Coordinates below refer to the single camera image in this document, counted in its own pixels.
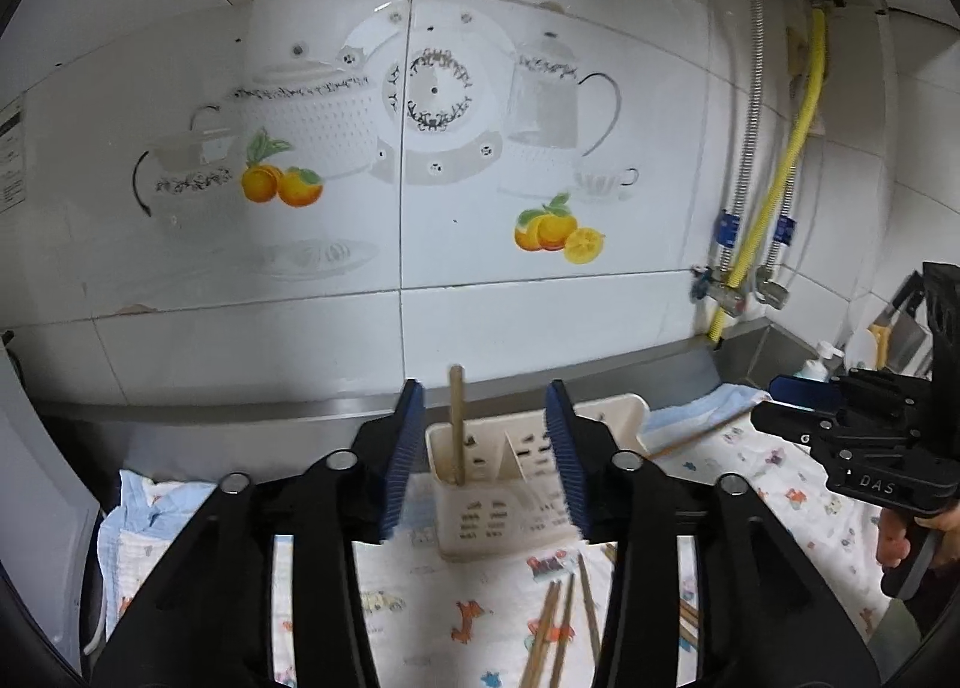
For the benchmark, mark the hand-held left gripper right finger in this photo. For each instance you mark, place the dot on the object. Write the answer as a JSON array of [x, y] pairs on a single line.
[[562, 455]]

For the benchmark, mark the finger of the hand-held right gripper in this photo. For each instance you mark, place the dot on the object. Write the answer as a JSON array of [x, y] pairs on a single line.
[[780, 425], [802, 391]]

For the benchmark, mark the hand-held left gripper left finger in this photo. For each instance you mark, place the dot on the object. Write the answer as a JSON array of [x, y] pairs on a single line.
[[401, 455]]

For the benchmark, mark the cream plastic utensil holder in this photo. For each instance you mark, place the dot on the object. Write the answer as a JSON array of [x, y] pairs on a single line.
[[495, 508]]

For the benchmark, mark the person's right hand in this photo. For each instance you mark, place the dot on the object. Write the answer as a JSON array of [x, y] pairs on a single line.
[[894, 542]]

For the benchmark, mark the blue soap pump bottle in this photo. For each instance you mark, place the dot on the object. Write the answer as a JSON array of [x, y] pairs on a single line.
[[821, 364]]

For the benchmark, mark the white cartoon printed cloth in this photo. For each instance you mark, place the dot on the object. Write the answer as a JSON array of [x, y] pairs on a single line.
[[787, 508]]

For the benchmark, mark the steel cleaver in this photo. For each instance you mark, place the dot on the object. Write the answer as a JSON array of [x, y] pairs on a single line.
[[907, 343]]

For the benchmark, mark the wall label sticker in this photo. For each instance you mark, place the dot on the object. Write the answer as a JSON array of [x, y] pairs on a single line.
[[11, 155]]

